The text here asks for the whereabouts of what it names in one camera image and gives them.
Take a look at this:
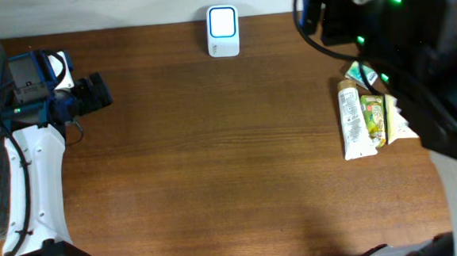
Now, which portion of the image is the teal white tissue pack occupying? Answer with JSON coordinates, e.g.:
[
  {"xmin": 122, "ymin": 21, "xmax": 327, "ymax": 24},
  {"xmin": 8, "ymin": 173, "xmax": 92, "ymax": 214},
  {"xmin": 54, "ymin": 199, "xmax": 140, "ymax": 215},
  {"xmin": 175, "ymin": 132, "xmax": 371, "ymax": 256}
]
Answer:
[{"xmin": 345, "ymin": 61, "xmax": 378, "ymax": 90}]

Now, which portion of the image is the green drink pouch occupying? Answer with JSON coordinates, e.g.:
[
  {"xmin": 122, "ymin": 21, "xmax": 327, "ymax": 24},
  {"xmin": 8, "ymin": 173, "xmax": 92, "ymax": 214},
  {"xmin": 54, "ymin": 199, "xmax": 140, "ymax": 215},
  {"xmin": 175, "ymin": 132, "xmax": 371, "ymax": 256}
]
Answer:
[{"xmin": 360, "ymin": 95, "xmax": 386, "ymax": 147}]

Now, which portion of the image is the yellow white snack bag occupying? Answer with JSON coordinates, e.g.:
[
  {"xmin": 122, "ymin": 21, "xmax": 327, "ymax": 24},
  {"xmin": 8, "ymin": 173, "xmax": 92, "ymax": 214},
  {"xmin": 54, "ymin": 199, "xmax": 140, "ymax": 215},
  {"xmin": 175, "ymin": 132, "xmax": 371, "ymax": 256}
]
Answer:
[{"xmin": 384, "ymin": 94, "xmax": 418, "ymax": 144}]

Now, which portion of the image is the white tube tan cap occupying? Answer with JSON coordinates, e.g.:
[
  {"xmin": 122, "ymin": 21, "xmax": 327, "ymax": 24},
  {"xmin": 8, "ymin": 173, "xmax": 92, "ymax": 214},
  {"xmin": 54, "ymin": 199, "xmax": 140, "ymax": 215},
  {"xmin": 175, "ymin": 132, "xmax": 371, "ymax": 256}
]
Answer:
[{"xmin": 337, "ymin": 79, "xmax": 378, "ymax": 161}]

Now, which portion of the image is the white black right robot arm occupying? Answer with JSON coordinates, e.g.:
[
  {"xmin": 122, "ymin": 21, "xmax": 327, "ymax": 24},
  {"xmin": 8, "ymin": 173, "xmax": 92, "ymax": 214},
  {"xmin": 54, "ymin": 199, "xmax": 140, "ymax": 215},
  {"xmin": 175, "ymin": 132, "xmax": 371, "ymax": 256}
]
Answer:
[{"xmin": 292, "ymin": 0, "xmax": 457, "ymax": 256}]

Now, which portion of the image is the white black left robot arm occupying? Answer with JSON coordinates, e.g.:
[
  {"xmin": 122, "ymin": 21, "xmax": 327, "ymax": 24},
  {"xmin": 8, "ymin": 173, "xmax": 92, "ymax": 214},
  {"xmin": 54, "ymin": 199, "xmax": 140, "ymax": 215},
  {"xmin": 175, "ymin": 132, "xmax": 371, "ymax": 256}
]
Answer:
[{"xmin": 0, "ymin": 49, "xmax": 113, "ymax": 256}]

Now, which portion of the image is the white barcode scanner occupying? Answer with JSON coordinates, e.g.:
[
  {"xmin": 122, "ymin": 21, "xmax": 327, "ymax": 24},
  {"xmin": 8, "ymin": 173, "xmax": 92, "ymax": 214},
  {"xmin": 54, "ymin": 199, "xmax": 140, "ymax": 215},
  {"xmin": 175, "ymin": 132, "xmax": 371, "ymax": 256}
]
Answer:
[{"xmin": 205, "ymin": 5, "xmax": 240, "ymax": 58}]

